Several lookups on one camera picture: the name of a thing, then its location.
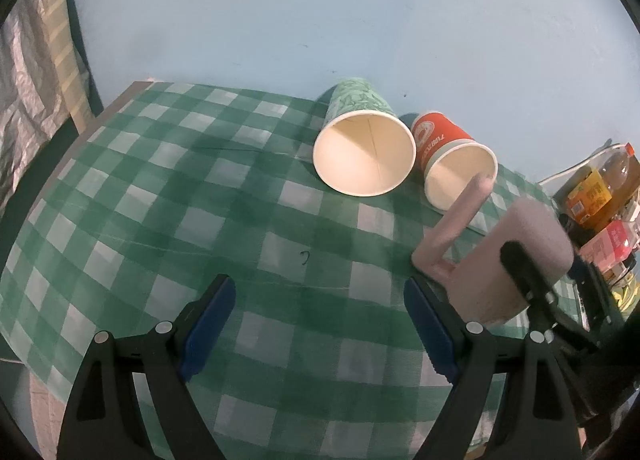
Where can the plastic bottle with orange cap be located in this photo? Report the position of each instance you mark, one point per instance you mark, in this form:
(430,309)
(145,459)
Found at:
(607,179)

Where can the green checked tablecloth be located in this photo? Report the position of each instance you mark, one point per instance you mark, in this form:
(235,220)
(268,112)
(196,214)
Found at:
(200,190)

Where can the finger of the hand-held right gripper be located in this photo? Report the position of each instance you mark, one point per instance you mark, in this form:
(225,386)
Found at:
(522,267)
(595,292)

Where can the yellow green packet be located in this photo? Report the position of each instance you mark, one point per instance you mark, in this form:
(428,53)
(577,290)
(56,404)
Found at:
(628,294)

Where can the silver foil sheet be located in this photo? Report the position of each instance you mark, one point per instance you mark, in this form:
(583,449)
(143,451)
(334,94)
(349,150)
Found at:
(20,89)

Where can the pale striped cloth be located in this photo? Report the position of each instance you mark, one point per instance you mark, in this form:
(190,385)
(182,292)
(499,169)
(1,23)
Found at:
(60,44)

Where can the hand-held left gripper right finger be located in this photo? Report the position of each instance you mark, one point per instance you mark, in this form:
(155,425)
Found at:
(431,335)

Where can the red paper cup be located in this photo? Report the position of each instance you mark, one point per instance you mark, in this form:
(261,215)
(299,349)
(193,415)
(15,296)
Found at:
(452,164)

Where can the pink box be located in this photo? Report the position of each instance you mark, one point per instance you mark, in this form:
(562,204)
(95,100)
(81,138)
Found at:
(612,241)

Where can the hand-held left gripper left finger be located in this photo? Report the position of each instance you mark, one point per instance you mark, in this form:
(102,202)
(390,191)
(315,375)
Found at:
(210,325)

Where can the green patterned paper cup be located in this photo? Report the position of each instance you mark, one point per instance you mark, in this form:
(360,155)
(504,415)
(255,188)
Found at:
(365,154)

